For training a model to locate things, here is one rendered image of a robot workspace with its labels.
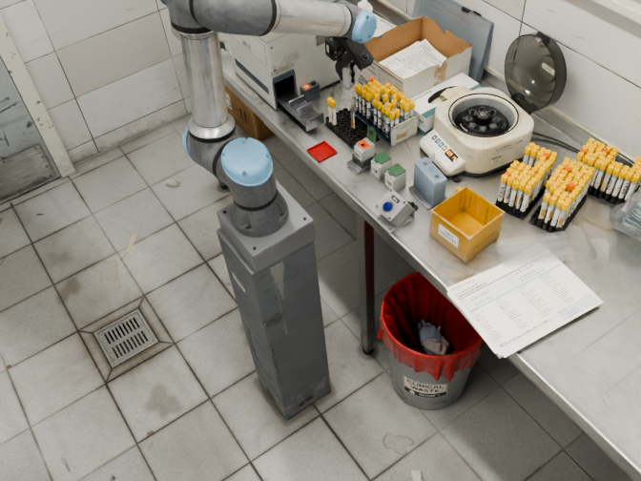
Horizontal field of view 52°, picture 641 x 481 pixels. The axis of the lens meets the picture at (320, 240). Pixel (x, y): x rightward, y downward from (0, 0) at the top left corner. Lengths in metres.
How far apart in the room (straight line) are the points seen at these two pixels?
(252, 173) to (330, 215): 1.50
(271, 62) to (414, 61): 0.49
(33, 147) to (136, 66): 0.63
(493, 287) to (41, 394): 1.81
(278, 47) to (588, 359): 1.24
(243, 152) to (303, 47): 0.64
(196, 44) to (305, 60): 0.72
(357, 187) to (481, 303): 0.52
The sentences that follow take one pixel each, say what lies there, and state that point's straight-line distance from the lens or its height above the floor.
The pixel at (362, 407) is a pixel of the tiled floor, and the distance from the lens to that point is 2.47.
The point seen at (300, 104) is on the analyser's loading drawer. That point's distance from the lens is 2.14.
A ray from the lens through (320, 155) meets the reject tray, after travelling 2.01.
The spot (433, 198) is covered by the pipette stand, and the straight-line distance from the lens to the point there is 1.81.
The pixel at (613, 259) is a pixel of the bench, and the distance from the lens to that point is 1.82.
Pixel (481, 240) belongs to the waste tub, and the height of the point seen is 0.92.
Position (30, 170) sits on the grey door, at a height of 0.12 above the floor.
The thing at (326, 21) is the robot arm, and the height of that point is 1.42.
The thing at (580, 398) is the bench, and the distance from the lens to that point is 1.57.
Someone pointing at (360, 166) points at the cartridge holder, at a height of 0.89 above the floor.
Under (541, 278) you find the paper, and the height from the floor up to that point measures 0.89.
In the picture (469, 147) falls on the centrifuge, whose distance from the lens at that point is 1.87.
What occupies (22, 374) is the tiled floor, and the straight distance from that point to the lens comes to 2.88.
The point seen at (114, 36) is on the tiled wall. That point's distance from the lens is 3.37.
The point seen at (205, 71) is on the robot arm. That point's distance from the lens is 1.54.
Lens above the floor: 2.21
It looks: 49 degrees down
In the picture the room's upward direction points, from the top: 6 degrees counter-clockwise
